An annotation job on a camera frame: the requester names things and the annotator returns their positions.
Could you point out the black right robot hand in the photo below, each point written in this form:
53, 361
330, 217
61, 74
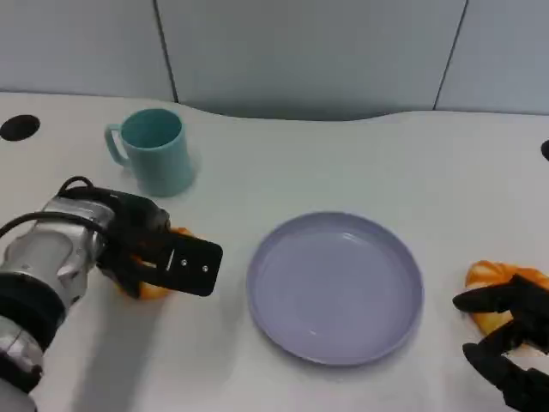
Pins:
532, 309

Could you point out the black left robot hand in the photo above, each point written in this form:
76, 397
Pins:
137, 219

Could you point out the orange white striped bread roll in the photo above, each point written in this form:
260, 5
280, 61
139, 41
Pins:
486, 274
152, 292

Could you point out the pale green mug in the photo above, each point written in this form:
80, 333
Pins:
163, 165

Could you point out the lilac plate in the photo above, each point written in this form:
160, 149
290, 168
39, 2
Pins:
334, 292

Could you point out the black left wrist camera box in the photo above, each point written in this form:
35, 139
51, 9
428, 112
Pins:
193, 270

